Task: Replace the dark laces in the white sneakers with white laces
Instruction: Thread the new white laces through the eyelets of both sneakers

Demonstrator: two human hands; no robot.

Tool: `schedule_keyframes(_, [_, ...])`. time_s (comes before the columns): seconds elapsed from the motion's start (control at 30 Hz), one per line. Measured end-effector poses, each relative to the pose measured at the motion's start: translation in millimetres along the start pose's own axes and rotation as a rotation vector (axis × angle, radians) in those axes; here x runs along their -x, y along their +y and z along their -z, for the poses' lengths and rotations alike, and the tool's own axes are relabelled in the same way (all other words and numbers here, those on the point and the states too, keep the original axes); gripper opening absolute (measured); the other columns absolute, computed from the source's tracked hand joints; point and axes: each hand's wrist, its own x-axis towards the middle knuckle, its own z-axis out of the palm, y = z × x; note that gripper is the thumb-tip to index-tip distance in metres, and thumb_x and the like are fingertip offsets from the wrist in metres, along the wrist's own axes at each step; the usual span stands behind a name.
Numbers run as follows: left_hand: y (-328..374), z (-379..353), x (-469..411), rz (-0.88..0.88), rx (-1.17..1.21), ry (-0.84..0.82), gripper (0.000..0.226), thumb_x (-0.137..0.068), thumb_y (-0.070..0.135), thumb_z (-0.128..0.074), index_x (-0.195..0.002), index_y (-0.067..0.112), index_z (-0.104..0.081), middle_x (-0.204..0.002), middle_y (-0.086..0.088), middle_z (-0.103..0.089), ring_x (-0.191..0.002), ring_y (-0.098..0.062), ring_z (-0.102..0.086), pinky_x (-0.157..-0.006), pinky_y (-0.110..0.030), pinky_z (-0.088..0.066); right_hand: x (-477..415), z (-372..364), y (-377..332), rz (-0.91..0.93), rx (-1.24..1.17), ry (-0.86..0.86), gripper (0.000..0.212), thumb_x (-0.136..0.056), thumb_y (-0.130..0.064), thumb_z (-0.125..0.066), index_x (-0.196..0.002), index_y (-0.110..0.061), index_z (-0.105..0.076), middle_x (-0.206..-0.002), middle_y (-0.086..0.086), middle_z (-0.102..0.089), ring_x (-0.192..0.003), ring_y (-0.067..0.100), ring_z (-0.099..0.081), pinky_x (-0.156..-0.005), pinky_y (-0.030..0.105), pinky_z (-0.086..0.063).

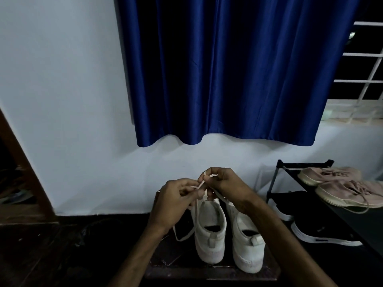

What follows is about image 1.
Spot person's left hand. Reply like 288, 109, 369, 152
146, 178, 206, 236

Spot person's right hand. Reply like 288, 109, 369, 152
197, 167, 259, 215

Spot white shoelace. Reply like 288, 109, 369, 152
171, 172, 231, 243

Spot person's left forearm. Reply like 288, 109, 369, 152
107, 223, 169, 287

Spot person's right forearm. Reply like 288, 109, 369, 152
245, 196, 339, 287

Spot dark brown plastic stool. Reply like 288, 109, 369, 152
143, 190, 282, 282

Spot black sneaker white sole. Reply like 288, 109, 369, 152
267, 198, 296, 222
290, 220, 364, 248

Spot pink sneaker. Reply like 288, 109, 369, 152
297, 166, 363, 188
314, 179, 383, 215

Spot blue curtain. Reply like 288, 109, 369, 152
115, 0, 363, 148

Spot black shoe rack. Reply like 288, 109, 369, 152
265, 159, 383, 262

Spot white window grille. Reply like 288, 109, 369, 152
321, 20, 383, 125

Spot grey slipper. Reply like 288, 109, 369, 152
0, 189, 34, 206

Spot brown wooden door frame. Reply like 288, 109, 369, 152
0, 108, 59, 227

